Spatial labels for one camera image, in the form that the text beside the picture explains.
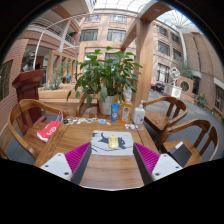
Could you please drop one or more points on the wooden armchair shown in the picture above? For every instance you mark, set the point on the wooden armchair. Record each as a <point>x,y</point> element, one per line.
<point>163,118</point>
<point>200,126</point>
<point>81,106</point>
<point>18,126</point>

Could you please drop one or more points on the yellow flowering plant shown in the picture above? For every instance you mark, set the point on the yellow flowering plant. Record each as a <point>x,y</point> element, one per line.
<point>200,100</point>

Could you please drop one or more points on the white sculpture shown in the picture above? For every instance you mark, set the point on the white sculpture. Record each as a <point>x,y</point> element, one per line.
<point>173,86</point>

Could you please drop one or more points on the black notebook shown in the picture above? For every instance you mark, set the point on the black notebook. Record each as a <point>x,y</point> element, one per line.
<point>181,154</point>

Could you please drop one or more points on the wooden planter box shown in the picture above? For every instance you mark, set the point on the wooden planter box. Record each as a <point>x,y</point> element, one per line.
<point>55,95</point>

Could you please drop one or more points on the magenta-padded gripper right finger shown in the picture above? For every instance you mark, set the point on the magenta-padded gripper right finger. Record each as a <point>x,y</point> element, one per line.
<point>163,166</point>

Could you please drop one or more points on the red and white bag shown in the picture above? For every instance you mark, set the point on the red and white bag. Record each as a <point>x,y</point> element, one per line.
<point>48,130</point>

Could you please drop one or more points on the dark bust statue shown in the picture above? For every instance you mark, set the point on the dark bust statue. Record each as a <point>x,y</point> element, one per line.
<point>29,63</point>

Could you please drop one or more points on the yellow computer mouse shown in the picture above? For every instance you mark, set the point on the yellow computer mouse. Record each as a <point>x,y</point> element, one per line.
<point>113,142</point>

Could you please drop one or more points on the green potted plant, white pot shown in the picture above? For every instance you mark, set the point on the green potted plant, white pot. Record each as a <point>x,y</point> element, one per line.
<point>106,73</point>

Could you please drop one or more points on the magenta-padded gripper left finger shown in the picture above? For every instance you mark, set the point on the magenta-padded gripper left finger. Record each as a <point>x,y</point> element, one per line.
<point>60,165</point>

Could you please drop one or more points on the blue tube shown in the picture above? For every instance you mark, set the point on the blue tube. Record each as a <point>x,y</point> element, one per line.
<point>114,113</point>

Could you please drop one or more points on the white pump bottle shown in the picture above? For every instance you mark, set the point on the white pump bottle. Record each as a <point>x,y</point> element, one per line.
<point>139,115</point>

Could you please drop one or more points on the dark red wooden pedestal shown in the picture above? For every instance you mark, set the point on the dark red wooden pedestal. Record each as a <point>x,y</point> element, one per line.
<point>28,86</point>

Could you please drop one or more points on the yellow liquid bottle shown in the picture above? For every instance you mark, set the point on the yellow liquid bottle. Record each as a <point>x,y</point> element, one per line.
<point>126,111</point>

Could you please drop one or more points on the clear plastic packet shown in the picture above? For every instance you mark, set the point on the clear plastic packet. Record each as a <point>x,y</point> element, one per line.
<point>131,126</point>

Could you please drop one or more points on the green agave plant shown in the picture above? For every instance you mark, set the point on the green agave plant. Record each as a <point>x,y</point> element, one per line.
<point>52,86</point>

